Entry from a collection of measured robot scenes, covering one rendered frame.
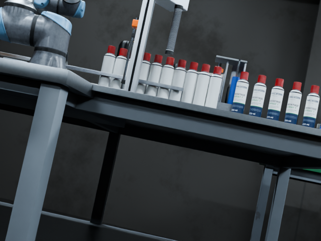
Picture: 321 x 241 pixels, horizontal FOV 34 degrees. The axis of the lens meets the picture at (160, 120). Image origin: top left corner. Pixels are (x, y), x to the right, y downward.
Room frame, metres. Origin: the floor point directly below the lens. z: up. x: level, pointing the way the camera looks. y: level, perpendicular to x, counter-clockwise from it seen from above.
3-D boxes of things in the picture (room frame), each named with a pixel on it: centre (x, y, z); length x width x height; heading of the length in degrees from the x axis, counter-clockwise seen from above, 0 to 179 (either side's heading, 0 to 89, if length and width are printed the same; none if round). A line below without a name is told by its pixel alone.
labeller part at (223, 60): (2.28, -0.25, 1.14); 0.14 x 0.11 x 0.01; 86
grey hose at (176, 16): (2.10, 0.02, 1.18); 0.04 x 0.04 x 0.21
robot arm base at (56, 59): (1.86, 0.44, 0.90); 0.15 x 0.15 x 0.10
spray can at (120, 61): (2.22, 0.22, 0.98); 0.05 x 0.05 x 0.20
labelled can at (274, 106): (2.17, -0.46, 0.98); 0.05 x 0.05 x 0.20
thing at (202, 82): (2.19, -0.14, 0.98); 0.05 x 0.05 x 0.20
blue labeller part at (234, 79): (2.23, -0.28, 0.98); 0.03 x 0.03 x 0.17
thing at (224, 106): (2.27, -0.25, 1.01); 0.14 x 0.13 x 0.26; 86
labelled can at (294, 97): (2.16, -0.53, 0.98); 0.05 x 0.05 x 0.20
